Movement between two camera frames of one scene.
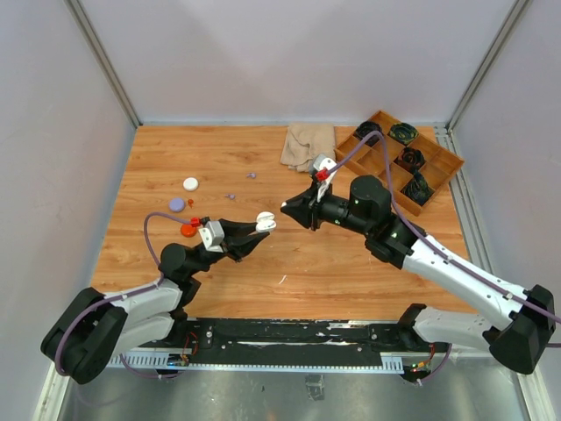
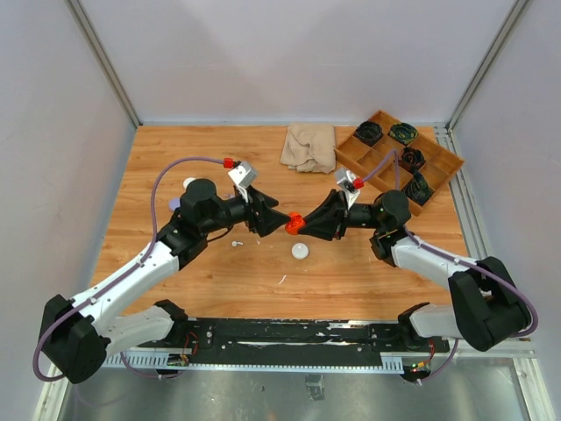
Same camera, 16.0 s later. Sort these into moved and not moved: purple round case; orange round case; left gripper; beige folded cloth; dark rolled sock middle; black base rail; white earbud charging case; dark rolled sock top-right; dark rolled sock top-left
Moved: left gripper; white earbud charging case; orange round case
Not moved: black base rail; dark rolled sock top-right; dark rolled sock middle; beige folded cloth; purple round case; dark rolled sock top-left
